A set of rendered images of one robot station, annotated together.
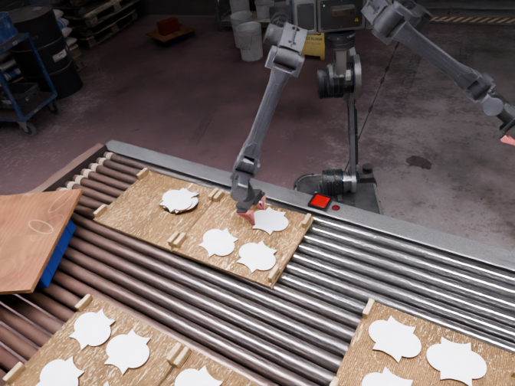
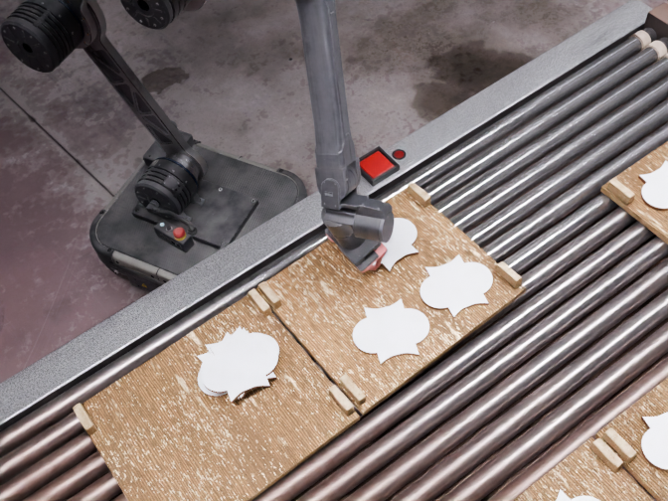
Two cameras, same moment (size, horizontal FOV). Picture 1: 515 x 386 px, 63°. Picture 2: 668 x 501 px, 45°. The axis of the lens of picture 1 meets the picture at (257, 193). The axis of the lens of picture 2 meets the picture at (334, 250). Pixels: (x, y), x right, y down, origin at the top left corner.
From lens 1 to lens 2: 1.26 m
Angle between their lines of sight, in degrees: 45
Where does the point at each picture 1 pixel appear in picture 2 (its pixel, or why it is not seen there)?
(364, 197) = (216, 170)
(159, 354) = (595, 484)
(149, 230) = (282, 444)
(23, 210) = not seen: outside the picture
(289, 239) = (440, 232)
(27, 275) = not seen: outside the picture
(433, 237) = (521, 83)
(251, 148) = (347, 146)
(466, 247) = (555, 63)
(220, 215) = (320, 310)
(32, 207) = not seen: outside the picture
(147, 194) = (160, 425)
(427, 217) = (276, 131)
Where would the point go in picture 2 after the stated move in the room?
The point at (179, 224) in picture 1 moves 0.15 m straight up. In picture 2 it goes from (298, 384) to (288, 345)
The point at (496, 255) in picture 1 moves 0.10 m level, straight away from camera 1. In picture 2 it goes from (581, 45) to (554, 23)
